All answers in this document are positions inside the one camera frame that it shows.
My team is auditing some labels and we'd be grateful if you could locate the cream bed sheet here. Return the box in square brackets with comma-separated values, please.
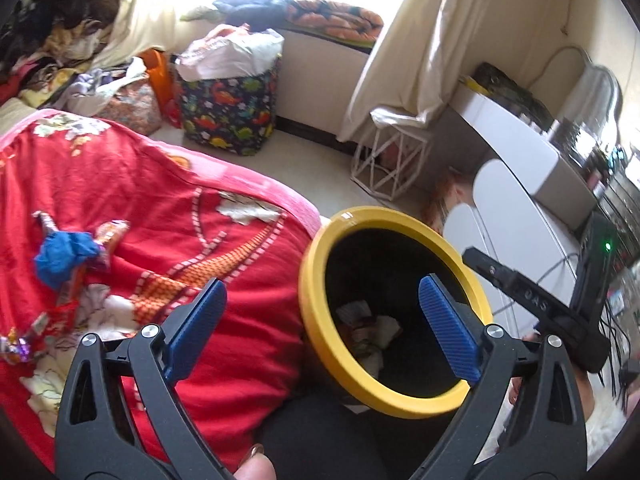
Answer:
[0, 97, 41, 133]

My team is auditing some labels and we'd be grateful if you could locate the lavender cloth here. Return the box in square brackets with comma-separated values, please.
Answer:
[65, 57, 148, 111]

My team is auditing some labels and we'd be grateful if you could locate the white window seat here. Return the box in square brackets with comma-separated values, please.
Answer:
[272, 25, 373, 136]

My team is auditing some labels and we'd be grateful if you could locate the orange patterned box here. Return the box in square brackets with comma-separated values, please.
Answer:
[422, 170, 473, 231]

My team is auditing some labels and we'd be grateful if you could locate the black bin with yellow rim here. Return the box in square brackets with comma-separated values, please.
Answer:
[298, 206, 493, 418]

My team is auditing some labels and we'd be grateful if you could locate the white paper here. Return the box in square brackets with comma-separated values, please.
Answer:
[337, 301, 373, 328]

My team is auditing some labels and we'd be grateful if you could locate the pile of dark clothes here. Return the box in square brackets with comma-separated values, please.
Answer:
[0, 0, 123, 61]

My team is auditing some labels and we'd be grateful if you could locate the person's left hand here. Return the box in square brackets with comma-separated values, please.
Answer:
[234, 444, 277, 480]

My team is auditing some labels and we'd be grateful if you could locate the white cloth in basket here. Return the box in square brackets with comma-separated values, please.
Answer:
[177, 30, 285, 81]

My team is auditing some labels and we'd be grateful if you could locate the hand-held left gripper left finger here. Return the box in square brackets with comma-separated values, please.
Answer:
[55, 277, 236, 480]

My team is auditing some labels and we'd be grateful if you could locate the yellow and black patterned blanket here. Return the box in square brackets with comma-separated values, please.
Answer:
[17, 67, 73, 106]

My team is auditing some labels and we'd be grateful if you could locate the wavy frame mirror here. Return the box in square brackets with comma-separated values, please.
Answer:
[542, 45, 623, 136]

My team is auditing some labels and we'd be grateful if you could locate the white and green cloth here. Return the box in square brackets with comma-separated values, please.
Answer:
[180, 5, 221, 23]

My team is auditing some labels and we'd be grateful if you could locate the orange plastic bag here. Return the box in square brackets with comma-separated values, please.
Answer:
[137, 49, 182, 128]

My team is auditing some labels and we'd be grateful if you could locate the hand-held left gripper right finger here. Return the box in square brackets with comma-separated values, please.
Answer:
[410, 275, 586, 480]

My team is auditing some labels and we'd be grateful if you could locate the white dresser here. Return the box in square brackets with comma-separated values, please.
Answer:
[442, 92, 616, 341]

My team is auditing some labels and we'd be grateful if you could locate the black cable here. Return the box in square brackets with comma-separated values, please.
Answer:
[597, 285, 640, 401]

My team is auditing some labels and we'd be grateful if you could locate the pink floral bag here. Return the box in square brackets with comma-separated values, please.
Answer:
[97, 80, 163, 137]

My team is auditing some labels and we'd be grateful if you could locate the clear acrylic organizer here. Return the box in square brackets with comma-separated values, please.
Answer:
[547, 117, 608, 166]

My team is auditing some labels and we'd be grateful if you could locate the person's right hand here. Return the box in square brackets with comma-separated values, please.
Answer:
[507, 332, 598, 431]

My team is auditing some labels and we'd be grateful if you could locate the white wire stool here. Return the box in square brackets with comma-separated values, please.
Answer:
[350, 125, 433, 202]

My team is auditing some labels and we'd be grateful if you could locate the black bag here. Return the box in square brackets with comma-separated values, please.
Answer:
[472, 62, 553, 121]

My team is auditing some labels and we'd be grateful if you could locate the blue cloth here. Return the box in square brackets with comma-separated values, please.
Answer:
[34, 230, 101, 288]

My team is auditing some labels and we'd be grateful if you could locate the dark puffer jacket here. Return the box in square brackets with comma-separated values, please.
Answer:
[212, 0, 311, 28]

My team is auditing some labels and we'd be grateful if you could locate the red floral blanket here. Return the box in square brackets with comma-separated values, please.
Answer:
[0, 107, 323, 476]

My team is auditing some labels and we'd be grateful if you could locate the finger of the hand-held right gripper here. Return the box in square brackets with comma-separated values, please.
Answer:
[462, 246, 523, 296]

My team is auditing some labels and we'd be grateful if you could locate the orange patterned quilt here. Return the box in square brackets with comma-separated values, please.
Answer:
[287, 0, 385, 43]

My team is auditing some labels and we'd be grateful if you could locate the dinosaur print laundry basket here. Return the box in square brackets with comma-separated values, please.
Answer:
[177, 30, 283, 157]

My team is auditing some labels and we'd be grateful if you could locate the cream curtain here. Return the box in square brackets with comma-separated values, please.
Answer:
[92, 0, 191, 68]
[337, 0, 583, 143]

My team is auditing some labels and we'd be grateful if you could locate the white cloth on stool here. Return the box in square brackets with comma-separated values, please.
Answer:
[370, 106, 436, 133]

